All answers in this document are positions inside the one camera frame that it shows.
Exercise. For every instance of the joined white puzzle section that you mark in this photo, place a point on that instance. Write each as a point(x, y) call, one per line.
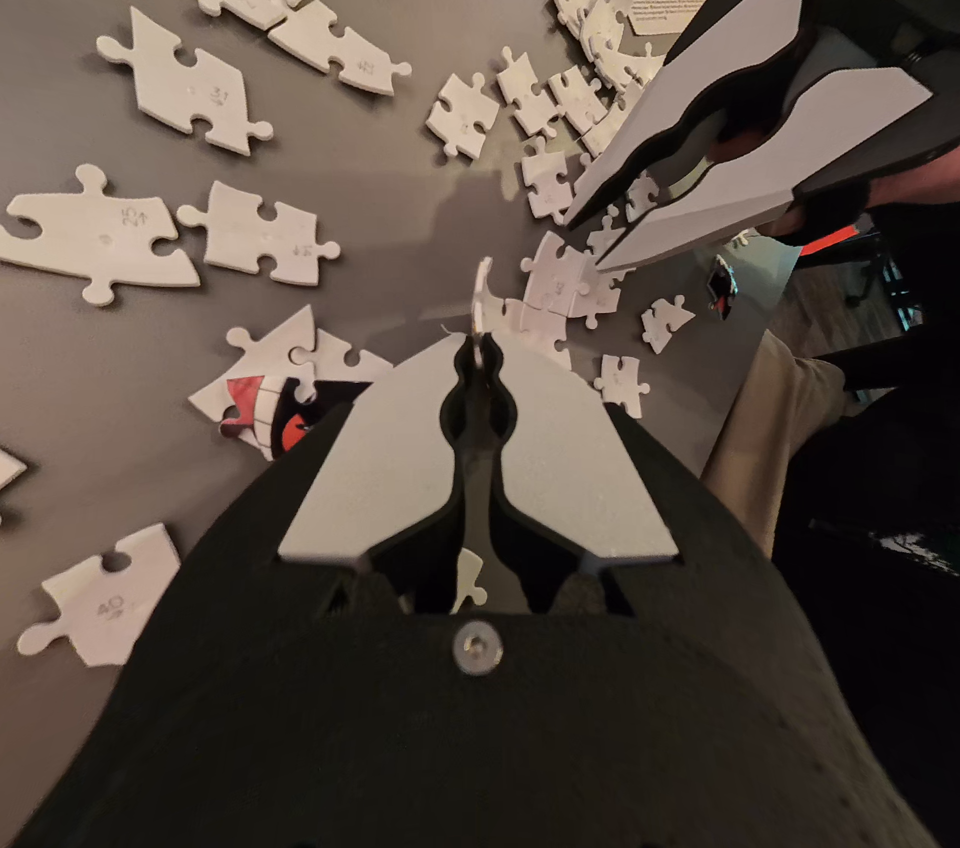
point(559, 281)

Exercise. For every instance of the black red chair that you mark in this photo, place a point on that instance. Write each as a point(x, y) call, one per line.
point(847, 263)

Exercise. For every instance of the small dark printed puzzle piece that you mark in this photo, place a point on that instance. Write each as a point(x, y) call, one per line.
point(724, 285)

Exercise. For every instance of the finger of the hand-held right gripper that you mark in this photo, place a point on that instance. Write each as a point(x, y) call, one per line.
point(810, 150)
point(712, 67)

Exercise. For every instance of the puzzle pieces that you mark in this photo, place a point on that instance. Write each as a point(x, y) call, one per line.
point(97, 240)

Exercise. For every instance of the person's right hand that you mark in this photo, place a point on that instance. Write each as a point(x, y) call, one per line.
point(915, 176)

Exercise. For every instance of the person's beige trousers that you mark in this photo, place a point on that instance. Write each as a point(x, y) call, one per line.
point(772, 428)

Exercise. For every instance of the red black printed puzzle piece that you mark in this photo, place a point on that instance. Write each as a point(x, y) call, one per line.
point(292, 420)

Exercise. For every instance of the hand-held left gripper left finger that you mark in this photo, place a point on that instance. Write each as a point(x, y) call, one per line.
point(375, 473)

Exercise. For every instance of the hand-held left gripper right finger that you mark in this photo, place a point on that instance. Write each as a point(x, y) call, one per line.
point(577, 473)

